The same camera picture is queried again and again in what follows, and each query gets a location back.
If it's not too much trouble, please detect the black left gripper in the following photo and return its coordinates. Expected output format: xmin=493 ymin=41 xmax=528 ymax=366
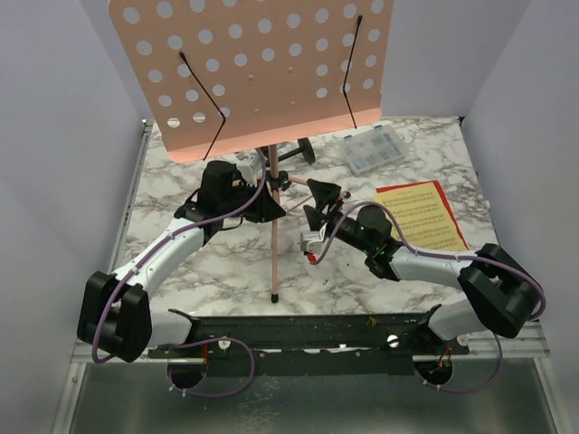
xmin=220 ymin=178 xmax=285 ymax=222

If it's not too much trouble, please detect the yellow sheet music page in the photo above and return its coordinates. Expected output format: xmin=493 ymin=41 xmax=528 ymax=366
xmin=374 ymin=181 xmax=470 ymax=252

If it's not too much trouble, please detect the red paper sheet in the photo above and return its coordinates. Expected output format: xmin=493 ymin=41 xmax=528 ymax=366
xmin=377 ymin=180 xmax=471 ymax=250

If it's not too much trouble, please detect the pink perforated music stand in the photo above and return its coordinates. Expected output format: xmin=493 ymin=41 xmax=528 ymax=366
xmin=107 ymin=0 xmax=395 ymax=304

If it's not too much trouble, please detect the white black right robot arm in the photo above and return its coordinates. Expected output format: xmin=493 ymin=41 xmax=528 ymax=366
xmin=300 ymin=179 xmax=546 ymax=354

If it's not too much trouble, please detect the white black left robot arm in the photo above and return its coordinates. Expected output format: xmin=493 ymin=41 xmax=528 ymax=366
xmin=77 ymin=154 xmax=285 ymax=363

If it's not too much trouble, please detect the clear plastic compartment box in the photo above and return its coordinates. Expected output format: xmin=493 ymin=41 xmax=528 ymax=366
xmin=339 ymin=125 xmax=409 ymax=176

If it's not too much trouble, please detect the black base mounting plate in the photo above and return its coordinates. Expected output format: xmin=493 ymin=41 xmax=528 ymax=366
xmin=148 ymin=314 xmax=469 ymax=377

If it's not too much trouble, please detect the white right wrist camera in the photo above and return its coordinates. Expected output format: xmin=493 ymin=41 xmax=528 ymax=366
xmin=299 ymin=224 xmax=327 ymax=257

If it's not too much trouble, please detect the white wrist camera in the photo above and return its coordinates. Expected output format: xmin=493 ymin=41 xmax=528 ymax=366
xmin=234 ymin=151 xmax=261 ymax=185
xmin=299 ymin=224 xmax=327 ymax=257

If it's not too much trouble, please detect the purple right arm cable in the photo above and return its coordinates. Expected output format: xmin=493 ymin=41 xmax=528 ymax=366
xmin=309 ymin=202 xmax=546 ymax=393

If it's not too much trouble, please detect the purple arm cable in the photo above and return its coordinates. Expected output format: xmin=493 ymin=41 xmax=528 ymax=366
xmin=309 ymin=202 xmax=546 ymax=393
xmin=90 ymin=151 xmax=268 ymax=399

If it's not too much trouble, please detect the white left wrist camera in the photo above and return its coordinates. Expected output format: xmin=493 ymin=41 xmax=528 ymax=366
xmin=234 ymin=151 xmax=261 ymax=185

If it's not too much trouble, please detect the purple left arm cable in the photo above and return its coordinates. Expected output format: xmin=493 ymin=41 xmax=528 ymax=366
xmin=90 ymin=151 xmax=268 ymax=399

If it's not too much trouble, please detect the aluminium frame rail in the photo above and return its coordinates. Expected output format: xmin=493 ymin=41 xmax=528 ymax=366
xmin=468 ymin=321 xmax=551 ymax=358

